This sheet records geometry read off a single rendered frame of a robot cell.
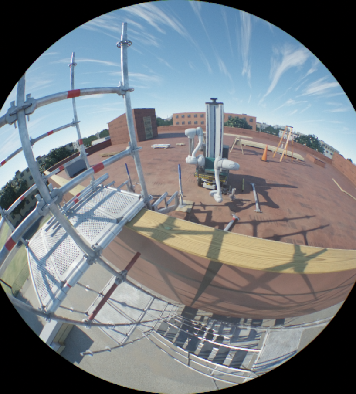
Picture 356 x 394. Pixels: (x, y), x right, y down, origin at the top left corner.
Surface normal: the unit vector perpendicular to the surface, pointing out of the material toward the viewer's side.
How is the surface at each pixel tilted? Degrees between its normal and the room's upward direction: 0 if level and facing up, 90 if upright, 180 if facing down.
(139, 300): 0
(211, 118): 90
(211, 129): 90
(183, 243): 0
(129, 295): 0
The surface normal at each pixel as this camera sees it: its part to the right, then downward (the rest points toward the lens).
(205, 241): -0.07, -0.80
